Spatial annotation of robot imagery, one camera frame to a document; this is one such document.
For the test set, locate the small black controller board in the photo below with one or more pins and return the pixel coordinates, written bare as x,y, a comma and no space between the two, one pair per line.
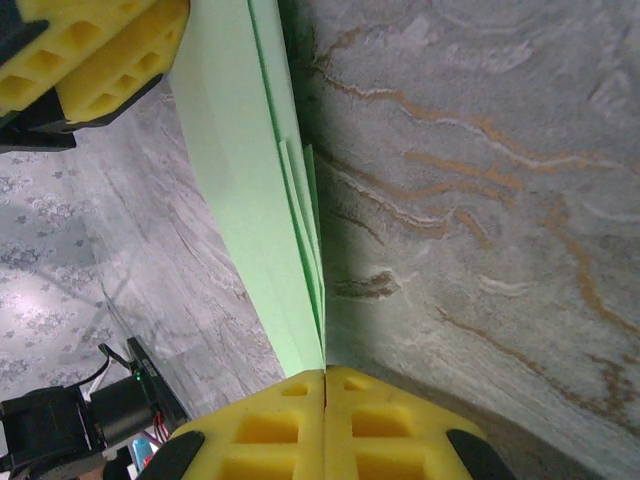
155,385

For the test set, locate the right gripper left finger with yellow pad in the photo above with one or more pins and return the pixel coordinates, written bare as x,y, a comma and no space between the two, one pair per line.
280,435

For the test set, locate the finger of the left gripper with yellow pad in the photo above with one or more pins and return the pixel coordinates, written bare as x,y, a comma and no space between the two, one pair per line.
125,80
60,45

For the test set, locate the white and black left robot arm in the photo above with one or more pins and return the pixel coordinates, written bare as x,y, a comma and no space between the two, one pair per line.
45,425

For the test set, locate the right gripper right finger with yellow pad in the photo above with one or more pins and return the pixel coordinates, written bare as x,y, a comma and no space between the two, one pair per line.
380,440

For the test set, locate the light green paper sheet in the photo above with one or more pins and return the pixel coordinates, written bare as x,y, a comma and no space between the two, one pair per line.
240,150

